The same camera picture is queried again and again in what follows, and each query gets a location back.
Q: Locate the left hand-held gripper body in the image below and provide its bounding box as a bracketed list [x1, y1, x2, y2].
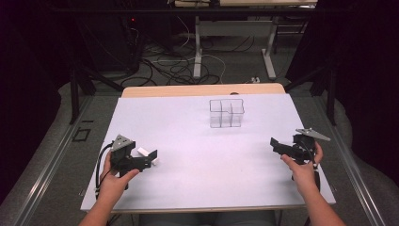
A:
[109, 134, 149, 177]

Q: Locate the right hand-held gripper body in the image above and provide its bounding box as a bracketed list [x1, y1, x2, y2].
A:
[290, 127, 331, 166]

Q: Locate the white rectangular block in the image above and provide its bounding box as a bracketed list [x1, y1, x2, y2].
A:
[136, 146, 160, 167]

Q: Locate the person's right hand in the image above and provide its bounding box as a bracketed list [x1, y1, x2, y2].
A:
[279, 141, 325, 196]

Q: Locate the person's left hand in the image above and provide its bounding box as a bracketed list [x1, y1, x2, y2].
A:
[97, 151, 141, 205]

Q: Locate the white table cover sheet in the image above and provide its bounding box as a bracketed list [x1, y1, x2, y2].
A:
[80, 93, 337, 213]

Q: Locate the clear plastic divided organizer box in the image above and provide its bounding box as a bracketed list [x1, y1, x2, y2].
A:
[209, 98, 246, 129]

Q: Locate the black metal stand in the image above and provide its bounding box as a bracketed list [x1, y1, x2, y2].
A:
[68, 59, 125, 125]
[283, 61, 339, 126]

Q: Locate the black computer tower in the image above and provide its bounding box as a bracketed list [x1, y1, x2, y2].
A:
[76, 14, 143, 73]

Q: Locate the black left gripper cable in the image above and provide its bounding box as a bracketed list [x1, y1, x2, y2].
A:
[94, 142, 115, 200]

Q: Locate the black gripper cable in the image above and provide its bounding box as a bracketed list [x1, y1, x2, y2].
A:
[300, 141, 322, 193]
[94, 142, 115, 200]

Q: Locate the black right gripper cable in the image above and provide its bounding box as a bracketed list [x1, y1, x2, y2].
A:
[300, 141, 322, 193]

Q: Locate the tangle of floor cables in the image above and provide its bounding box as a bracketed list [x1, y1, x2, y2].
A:
[120, 15, 256, 88]

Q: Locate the white metal desk frame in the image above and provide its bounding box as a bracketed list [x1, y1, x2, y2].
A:
[191, 14, 279, 81]

